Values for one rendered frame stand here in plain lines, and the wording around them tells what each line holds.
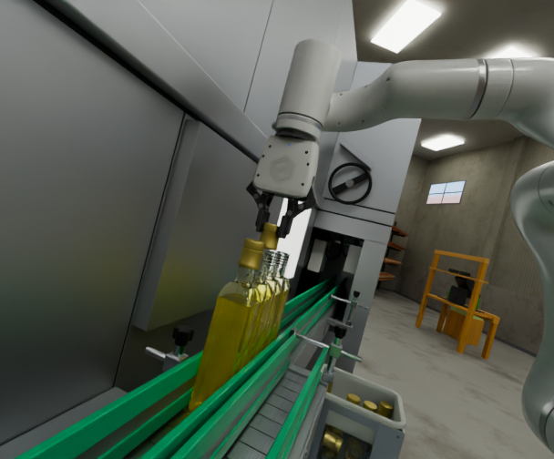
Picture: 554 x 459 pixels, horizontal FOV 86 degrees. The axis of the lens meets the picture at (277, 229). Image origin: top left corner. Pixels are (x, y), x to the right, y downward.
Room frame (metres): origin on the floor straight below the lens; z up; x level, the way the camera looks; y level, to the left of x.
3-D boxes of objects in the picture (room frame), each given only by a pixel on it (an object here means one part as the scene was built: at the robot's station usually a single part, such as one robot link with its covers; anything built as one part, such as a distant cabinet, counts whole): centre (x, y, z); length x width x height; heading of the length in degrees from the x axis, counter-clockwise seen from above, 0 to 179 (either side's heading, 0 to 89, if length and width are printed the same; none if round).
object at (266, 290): (0.53, 0.01, 1.16); 0.06 x 0.06 x 0.21; 70
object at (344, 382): (0.76, -0.31, 0.97); 0.22 x 0.17 x 0.09; 71
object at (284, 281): (0.64, -0.03, 1.16); 0.06 x 0.06 x 0.21; 70
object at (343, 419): (0.77, -0.28, 0.92); 0.27 x 0.17 x 0.15; 71
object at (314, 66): (0.54, 0.01, 1.62); 0.09 x 0.08 x 0.13; 171
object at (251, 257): (0.48, 0.03, 1.31); 0.04 x 0.04 x 0.04
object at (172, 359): (0.45, 0.12, 1.11); 0.07 x 0.04 x 0.13; 71
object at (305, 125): (0.53, 0.01, 1.53); 0.09 x 0.08 x 0.03; 71
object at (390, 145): (1.84, -0.47, 1.86); 0.70 x 0.37 x 0.89; 161
